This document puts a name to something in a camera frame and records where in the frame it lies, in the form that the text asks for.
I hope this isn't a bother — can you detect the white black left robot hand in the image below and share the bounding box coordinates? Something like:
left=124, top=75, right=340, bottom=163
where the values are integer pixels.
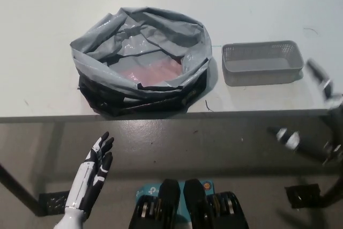
left=65, top=131, right=115, bottom=212

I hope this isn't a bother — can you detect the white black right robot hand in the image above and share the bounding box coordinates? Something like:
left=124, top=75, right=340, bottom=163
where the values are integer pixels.
left=267, top=57, right=343, bottom=166

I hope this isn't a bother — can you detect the small grey perforated plastic basket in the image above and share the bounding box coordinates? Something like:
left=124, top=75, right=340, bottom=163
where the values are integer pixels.
left=221, top=40, right=305, bottom=87

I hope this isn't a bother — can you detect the grey black plastic bag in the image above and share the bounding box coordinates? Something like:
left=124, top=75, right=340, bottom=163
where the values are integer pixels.
left=69, top=6, right=214, bottom=119

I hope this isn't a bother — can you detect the teal TP-Link box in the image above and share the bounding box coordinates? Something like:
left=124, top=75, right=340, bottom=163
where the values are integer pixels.
left=135, top=179, right=215, bottom=218

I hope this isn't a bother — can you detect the black table leg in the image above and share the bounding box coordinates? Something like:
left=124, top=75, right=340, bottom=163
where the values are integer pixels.
left=0, top=161, right=45, bottom=217
left=320, top=156, right=343, bottom=210

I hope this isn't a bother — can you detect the pink plastic sheet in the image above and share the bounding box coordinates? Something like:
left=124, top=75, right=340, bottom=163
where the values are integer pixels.
left=120, top=61, right=183, bottom=86

